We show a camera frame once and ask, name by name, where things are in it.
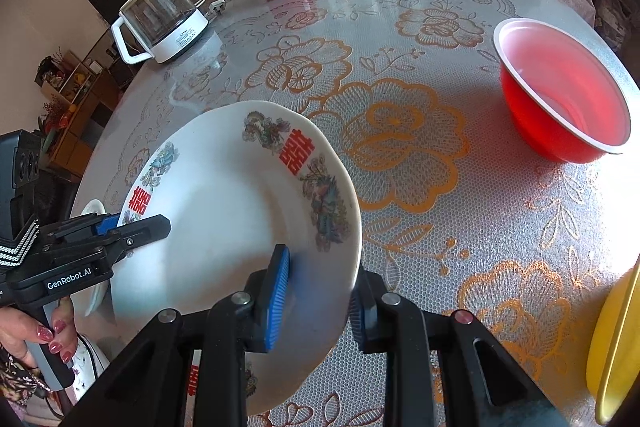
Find lace pattern table cover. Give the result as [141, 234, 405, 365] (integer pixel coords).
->
[74, 0, 639, 426]

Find red plastic bowl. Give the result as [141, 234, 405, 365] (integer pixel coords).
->
[492, 17, 631, 164]

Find left hand red nails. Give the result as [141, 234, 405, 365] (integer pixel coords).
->
[0, 297, 78, 367]

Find white glass electric kettle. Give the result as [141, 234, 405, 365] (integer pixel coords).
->
[111, 0, 208, 65]

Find large white plate red characters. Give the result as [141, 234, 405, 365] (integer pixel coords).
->
[111, 101, 362, 414]

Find wooden cabinet with clutter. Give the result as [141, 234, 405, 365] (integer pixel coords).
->
[36, 51, 122, 178]

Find yellow plastic bowl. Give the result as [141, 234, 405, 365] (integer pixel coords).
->
[586, 262, 639, 426]

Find small white floral plate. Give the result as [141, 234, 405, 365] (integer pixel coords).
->
[69, 198, 113, 403]

